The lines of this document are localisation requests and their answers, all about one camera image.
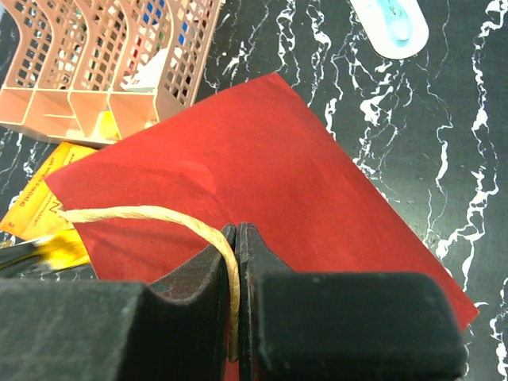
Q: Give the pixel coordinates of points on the yellow candy packet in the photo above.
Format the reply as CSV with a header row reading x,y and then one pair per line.
x,y
62,251

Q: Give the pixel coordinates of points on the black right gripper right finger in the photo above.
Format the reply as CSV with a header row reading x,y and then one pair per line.
x,y
341,326

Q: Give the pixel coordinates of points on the blue white packaged item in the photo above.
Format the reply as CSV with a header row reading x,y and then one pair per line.
x,y
396,29

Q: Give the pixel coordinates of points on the peach plastic desk organizer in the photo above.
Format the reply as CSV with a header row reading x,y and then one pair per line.
x,y
142,60

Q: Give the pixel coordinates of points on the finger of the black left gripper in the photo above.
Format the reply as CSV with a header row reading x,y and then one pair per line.
x,y
26,258

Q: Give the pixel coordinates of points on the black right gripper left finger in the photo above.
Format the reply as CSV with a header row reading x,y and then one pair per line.
x,y
172,329

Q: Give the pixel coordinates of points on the orange snack packet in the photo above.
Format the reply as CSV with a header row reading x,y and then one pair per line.
x,y
34,213

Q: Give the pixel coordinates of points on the red brown paper bag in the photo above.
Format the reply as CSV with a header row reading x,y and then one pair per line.
x,y
256,154

